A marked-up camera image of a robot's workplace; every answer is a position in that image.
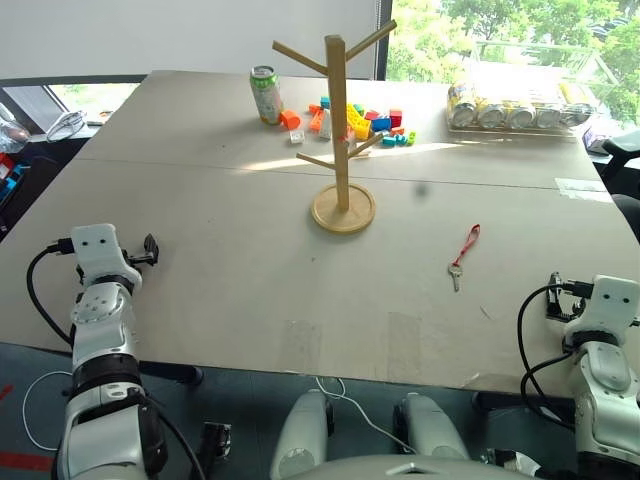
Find white tape patch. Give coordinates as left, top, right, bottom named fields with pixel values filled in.
left=553, top=176, right=613, bottom=202

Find black window frame post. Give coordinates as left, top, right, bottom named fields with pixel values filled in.
left=374, top=0, right=394, bottom=81

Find black left shoulder cable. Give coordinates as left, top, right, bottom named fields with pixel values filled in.
left=133, top=389, right=207, bottom=480

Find yellow drink can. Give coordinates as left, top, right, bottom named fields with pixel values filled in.
left=478, top=99, right=507, bottom=130
left=558, top=82, right=597, bottom=126
left=448, top=83, right=480, bottom=129
left=506, top=102, right=537, bottom=131
left=536, top=103, right=564, bottom=130

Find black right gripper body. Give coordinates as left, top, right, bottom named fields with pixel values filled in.
left=561, top=294, right=587, bottom=322

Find silver key with red strap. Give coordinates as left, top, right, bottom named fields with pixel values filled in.
left=447, top=223, right=482, bottom=293

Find red floor tape strip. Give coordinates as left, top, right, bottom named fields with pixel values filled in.
left=0, top=451, right=55, bottom=472

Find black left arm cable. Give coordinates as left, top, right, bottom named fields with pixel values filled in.
left=26, top=238, right=77, bottom=347

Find black table foot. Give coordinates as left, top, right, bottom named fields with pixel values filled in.
left=471, top=391, right=502, bottom=414
left=172, top=366, right=205, bottom=385

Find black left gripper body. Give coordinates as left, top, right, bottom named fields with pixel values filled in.
left=118, top=249, right=151, bottom=269

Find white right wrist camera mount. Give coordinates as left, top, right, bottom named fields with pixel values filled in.
left=563, top=274, right=640, bottom=347

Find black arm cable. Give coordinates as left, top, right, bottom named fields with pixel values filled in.
left=516, top=280, right=597, bottom=432
left=26, top=238, right=77, bottom=347

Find white floor cable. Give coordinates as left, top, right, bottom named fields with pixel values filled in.
left=314, top=376, right=417, bottom=454
left=21, top=369, right=75, bottom=452

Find grey robot torso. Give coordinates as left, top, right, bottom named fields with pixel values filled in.
left=318, top=453, right=537, bottom=480

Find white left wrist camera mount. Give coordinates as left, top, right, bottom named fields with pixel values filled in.
left=70, top=223, right=144, bottom=289

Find black office chair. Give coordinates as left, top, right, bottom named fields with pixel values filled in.
left=598, top=133, right=640, bottom=236

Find tray of drink cans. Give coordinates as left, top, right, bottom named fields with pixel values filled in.
left=445, top=79, right=599, bottom=135

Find grey rounded leg shell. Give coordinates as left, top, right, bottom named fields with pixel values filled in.
left=269, top=389, right=335, bottom=480
left=393, top=392, right=472, bottom=462

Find wooden tree hanger stand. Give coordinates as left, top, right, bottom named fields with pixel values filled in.
left=271, top=18, right=399, bottom=235

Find yellow toy block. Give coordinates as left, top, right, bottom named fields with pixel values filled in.
left=346, top=102, right=373, bottom=141

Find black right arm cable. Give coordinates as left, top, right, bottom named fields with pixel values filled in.
left=516, top=280, right=597, bottom=432

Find green drink can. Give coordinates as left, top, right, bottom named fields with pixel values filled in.
left=249, top=64, right=285, bottom=126

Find open laptop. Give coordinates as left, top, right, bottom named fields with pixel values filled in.
left=581, top=125, right=608, bottom=153

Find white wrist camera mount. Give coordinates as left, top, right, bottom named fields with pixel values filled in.
left=70, top=223, right=144, bottom=289
left=563, top=274, right=640, bottom=347

